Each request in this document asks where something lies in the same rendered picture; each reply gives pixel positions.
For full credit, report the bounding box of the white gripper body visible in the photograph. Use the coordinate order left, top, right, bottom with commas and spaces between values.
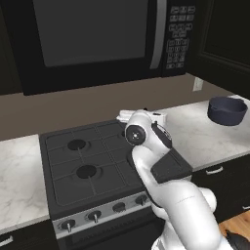
116, 109, 135, 124

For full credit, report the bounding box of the black gas stove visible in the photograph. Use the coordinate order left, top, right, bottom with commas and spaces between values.
38, 118, 195, 250

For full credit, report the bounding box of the black stove knob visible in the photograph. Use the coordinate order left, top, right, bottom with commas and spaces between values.
134, 193, 149, 206
61, 219, 77, 234
86, 210, 103, 225
111, 201, 128, 214

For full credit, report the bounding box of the dark blue pot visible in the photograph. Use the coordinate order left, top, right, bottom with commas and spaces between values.
206, 96, 249, 127

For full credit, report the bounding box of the black microwave oven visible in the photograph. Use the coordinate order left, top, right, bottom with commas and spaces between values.
0, 0, 198, 97

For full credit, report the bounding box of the dark drawer front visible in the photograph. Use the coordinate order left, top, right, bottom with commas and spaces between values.
190, 153, 250, 196
0, 219, 61, 250
211, 189, 250, 225

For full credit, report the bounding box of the white wall outlet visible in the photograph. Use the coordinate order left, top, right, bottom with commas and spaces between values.
192, 76, 205, 93

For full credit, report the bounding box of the silver microwave door handle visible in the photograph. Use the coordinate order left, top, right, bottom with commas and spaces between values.
148, 0, 168, 70

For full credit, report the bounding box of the dark wall cabinet door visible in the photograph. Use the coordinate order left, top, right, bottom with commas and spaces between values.
187, 0, 250, 100

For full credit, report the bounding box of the dark wall cabinet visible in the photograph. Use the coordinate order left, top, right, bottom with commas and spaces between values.
0, 0, 24, 97

